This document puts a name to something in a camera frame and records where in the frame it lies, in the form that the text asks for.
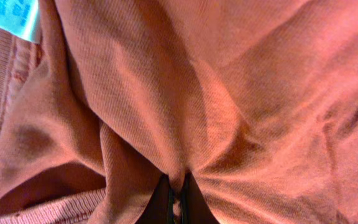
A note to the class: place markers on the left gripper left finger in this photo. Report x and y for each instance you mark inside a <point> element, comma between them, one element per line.
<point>159,209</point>

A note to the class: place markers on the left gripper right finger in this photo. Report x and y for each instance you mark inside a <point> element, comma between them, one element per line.
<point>194,209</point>

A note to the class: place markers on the orange McKinney Boyd soccer shirt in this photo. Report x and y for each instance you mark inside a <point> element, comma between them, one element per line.
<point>257,99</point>

